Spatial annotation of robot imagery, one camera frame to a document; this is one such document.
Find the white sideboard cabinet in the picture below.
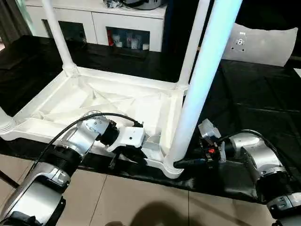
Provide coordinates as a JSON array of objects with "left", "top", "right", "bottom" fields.
[{"left": 24, "top": 0, "right": 166, "bottom": 52}]

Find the dark helmet on sideboard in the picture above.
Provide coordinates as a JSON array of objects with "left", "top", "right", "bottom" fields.
[{"left": 123, "top": 0, "right": 165, "bottom": 10}]

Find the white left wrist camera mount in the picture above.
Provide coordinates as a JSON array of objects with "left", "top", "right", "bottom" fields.
[{"left": 106, "top": 126, "right": 146, "bottom": 154}]

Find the black cabinet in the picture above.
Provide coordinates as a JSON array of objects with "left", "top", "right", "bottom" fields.
[{"left": 162, "top": 0, "right": 301, "bottom": 63}]

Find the white plastic table top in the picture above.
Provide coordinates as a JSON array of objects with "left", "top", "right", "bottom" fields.
[{"left": 0, "top": 66, "right": 189, "bottom": 179}]

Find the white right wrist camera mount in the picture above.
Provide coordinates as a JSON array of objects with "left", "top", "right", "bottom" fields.
[{"left": 198, "top": 119, "right": 227, "bottom": 163}]

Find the white padded sheet with fitting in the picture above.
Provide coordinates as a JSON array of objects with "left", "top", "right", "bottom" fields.
[{"left": 222, "top": 26, "right": 299, "bottom": 67}]

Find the dark clutter pile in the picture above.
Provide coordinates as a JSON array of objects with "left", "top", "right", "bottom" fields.
[{"left": 103, "top": 0, "right": 125, "bottom": 9}]

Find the grey curtain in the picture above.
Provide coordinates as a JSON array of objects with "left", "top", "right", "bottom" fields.
[{"left": 0, "top": 0, "right": 24, "bottom": 46}]

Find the teal glass panel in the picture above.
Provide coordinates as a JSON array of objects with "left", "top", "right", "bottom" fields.
[{"left": 15, "top": 0, "right": 36, "bottom": 37}]

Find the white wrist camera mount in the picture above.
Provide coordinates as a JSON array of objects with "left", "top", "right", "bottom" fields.
[
  {"left": 198, "top": 119, "right": 227, "bottom": 163},
  {"left": 106, "top": 126, "right": 146, "bottom": 154}
]

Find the black stand leg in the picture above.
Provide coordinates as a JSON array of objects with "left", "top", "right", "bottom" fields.
[{"left": 0, "top": 170, "right": 20, "bottom": 189}]

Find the black work mat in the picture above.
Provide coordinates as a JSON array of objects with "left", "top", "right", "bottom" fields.
[{"left": 0, "top": 35, "right": 301, "bottom": 204}]

